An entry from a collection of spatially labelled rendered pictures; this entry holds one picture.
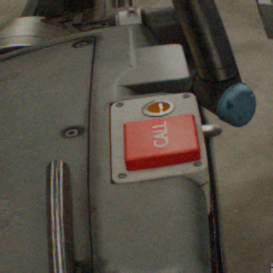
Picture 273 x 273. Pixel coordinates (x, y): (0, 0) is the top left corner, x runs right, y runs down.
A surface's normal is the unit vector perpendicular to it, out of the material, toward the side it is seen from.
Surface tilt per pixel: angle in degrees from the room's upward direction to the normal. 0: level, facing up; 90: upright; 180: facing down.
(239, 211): 0
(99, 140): 0
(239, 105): 90
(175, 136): 0
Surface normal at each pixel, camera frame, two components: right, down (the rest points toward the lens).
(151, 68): -0.15, -0.86
